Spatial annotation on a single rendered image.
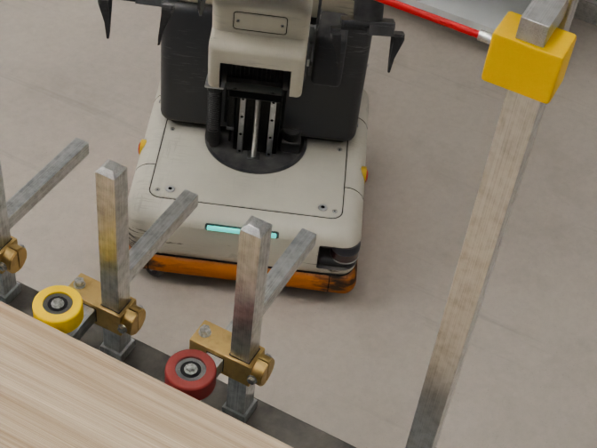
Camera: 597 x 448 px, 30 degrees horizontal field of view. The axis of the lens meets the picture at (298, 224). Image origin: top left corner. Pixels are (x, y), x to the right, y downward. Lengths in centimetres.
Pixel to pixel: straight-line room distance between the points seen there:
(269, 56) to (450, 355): 114
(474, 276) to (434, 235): 185
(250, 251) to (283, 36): 101
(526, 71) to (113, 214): 81
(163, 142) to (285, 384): 74
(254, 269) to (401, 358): 137
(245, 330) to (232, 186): 122
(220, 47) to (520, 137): 134
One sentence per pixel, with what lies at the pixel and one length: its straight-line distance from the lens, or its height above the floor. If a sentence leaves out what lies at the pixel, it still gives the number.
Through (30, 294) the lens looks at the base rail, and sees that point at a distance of 213.
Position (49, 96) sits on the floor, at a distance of 366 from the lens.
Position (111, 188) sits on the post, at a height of 112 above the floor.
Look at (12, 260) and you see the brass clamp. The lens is 201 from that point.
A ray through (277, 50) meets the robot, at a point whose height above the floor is 80.
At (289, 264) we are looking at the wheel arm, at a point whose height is 85.
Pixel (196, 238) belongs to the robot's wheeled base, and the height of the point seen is 20.
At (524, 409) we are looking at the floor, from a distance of 295.
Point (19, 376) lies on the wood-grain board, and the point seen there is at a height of 90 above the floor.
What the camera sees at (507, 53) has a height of 165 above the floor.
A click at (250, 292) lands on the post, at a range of 168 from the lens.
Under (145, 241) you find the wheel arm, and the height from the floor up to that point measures 82.
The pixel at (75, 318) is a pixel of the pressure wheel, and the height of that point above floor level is 90.
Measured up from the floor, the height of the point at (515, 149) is 148.
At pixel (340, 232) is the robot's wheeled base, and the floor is 27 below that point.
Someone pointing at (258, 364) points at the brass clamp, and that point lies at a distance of 181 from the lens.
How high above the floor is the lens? 229
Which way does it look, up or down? 45 degrees down
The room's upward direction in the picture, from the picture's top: 7 degrees clockwise
